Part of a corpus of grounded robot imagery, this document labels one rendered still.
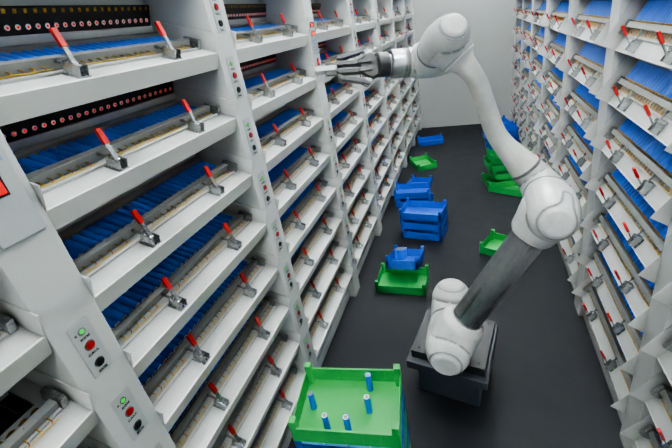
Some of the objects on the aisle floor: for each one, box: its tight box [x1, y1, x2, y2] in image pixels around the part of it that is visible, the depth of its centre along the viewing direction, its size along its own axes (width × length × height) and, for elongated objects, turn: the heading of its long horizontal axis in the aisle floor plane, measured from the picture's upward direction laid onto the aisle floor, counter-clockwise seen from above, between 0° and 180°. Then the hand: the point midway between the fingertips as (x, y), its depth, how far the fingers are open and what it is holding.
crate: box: [375, 262, 429, 296], centre depth 229 cm, size 30×20×8 cm
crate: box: [479, 229, 508, 256], centre depth 240 cm, size 30×20×8 cm
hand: (325, 69), depth 115 cm, fingers closed
